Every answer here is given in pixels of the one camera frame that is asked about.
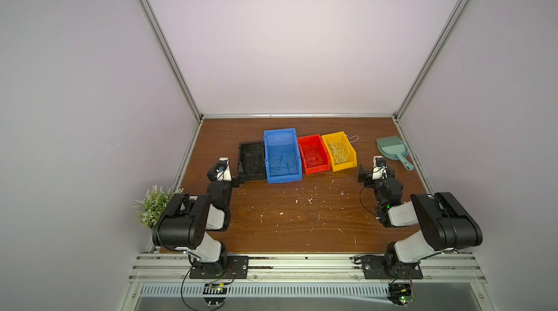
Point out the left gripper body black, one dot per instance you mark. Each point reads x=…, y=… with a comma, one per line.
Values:
x=226, y=188

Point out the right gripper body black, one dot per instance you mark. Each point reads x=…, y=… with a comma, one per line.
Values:
x=374, y=181

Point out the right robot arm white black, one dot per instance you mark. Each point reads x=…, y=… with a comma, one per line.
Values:
x=445, y=225

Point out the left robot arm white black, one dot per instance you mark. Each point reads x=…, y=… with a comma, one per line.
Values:
x=187, y=221

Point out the green dustpan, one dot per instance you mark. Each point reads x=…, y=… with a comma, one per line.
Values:
x=395, y=149

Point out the black plastic bin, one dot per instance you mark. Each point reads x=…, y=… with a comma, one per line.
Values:
x=251, y=164

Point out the yellow plastic bin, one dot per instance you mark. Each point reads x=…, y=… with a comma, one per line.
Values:
x=341, y=152

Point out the small green potted plant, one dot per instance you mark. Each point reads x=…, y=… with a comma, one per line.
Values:
x=151, y=207

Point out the blue plastic bin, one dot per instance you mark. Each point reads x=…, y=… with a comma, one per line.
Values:
x=282, y=156

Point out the red plastic bin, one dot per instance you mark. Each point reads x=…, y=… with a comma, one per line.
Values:
x=314, y=155

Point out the left controller board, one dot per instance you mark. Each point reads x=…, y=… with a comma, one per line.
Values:
x=214, y=295

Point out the controller board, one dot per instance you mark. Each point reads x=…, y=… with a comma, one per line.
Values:
x=214, y=295
x=401, y=294

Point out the right controller board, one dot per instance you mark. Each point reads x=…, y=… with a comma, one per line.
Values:
x=401, y=294

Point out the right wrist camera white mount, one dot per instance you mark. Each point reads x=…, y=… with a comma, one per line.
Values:
x=379, y=166

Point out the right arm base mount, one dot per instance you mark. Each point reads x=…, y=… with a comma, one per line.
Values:
x=377, y=267

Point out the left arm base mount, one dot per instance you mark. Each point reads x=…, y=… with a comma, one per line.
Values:
x=229, y=267

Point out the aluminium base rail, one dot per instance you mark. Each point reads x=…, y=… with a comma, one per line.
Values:
x=299, y=275

